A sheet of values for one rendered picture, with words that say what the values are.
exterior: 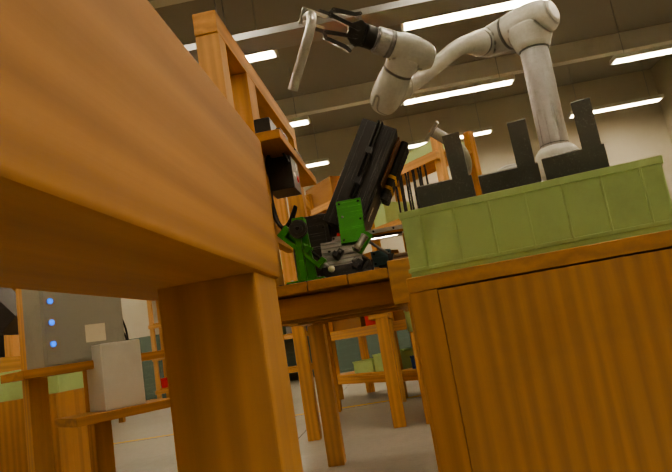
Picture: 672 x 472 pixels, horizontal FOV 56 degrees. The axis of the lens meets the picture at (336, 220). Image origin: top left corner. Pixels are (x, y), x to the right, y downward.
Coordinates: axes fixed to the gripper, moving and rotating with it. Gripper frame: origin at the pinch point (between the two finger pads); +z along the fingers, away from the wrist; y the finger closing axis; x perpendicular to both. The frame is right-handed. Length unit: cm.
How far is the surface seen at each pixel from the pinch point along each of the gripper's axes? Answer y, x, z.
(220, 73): -24, -38, 22
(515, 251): -45, 72, -49
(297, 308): -95, -4, -22
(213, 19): -6, -47, 29
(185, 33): 17, -625, 47
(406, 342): -387, -809, -453
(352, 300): -86, 2, -38
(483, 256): -49, 69, -43
